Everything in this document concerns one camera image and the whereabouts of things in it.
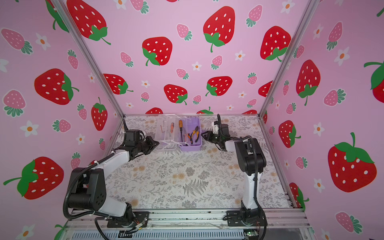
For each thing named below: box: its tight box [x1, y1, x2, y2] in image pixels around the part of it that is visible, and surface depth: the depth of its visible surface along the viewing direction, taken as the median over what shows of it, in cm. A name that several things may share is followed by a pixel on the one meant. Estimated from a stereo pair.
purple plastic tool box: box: [155, 114, 202, 152], surface depth 105 cm
